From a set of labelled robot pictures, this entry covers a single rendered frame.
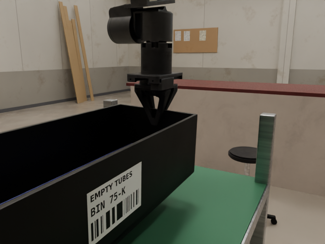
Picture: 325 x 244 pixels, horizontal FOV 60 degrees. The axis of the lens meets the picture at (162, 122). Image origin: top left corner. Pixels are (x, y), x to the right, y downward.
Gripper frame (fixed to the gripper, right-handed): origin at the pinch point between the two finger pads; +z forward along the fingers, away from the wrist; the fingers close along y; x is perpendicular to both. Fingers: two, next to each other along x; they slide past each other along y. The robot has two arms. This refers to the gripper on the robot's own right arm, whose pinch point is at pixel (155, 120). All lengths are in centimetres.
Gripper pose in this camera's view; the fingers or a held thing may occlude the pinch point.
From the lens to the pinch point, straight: 54.3
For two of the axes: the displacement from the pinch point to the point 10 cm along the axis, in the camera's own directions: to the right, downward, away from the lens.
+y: -4.7, 2.1, -8.6
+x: 8.8, 1.3, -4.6
